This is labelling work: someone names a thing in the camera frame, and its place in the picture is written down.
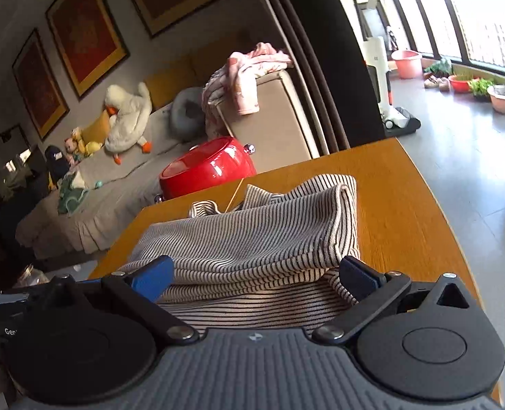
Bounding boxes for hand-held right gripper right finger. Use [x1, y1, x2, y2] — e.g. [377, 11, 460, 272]
[312, 256, 475, 344]

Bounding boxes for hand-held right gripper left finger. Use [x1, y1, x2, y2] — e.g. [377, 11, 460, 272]
[43, 255, 199, 344]

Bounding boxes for grey striped sweater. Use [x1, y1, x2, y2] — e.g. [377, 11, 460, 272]
[116, 174, 360, 329]

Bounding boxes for pink patterned clothes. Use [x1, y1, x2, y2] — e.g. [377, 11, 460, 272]
[201, 43, 295, 137]

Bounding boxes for glass jar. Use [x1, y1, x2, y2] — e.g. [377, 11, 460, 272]
[11, 264, 52, 288]

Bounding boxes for grey covered sofa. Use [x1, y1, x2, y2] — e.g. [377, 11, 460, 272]
[15, 68, 321, 261]

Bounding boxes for thin wooden stick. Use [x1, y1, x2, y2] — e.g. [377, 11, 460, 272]
[224, 179, 242, 213]

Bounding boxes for green dinosaur plush toy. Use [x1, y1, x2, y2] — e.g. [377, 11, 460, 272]
[57, 171, 90, 215]

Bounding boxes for red glossy round bowl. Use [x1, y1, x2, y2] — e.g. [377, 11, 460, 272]
[154, 136, 257, 201]

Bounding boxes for dark blue plush toy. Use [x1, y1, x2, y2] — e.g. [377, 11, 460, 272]
[43, 145, 67, 191]

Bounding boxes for pink plush doll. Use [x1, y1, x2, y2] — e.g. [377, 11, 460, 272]
[65, 137, 80, 165]

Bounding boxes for white goose plush toy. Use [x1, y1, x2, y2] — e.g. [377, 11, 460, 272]
[103, 82, 153, 165]

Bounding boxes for grey neck pillow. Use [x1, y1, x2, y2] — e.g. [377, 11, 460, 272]
[168, 86, 206, 141]

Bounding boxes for orange yellow pillow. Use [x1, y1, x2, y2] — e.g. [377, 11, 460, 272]
[81, 111, 111, 145]

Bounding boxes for dark glossy screen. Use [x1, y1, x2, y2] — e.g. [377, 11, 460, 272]
[0, 125, 33, 180]

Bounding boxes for mustard yellow back cushion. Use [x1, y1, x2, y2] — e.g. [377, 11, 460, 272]
[190, 30, 253, 78]
[143, 55, 195, 109]

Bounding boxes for white upright floor washer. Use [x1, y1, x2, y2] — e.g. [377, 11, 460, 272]
[348, 0, 421, 129]

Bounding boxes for red plastic basin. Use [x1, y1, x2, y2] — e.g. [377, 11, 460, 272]
[449, 74, 480, 93]

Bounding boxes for pink plastic basin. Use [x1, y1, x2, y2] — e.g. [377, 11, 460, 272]
[391, 50, 424, 80]

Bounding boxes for leafy green floor plant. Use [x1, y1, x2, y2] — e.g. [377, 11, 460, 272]
[423, 59, 453, 78]

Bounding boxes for small green potted plants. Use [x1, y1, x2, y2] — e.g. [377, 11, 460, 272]
[468, 77, 496, 102]

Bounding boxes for black window frame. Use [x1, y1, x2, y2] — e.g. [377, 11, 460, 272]
[380, 0, 505, 82]

